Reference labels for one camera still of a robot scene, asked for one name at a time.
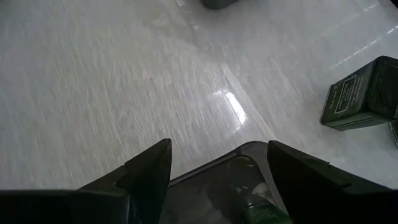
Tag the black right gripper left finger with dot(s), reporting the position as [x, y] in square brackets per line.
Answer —
[149, 174]

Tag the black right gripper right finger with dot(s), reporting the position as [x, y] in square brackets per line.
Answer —
[304, 180]

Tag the black pepper green tin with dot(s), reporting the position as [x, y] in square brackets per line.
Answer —
[357, 99]

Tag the grey translucent plastic bin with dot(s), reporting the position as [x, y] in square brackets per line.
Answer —
[217, 3]
[217, 174]

